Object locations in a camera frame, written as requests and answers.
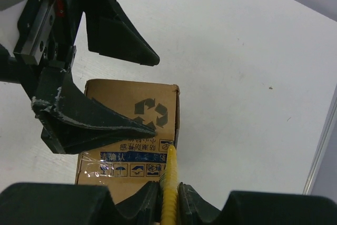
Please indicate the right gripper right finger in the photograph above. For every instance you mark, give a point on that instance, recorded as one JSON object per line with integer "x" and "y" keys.
{"x": 245, "y": 207}

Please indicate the yellow utility knife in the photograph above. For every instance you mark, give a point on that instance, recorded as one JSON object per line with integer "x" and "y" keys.
{"x": 169, "y": 183}

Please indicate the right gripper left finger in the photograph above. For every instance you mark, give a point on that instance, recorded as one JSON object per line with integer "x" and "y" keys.
{"x": 46, "y": 203}

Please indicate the brown cardboard express box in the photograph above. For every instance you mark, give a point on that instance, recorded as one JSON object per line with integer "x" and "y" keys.
{"x": 135, "y": 159}

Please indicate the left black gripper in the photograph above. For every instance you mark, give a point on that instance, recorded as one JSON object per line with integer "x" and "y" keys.
{"x": 37, "y": 41}

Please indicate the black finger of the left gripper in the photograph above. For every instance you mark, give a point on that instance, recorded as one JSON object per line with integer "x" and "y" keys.
{"x": 72, "y": 122}

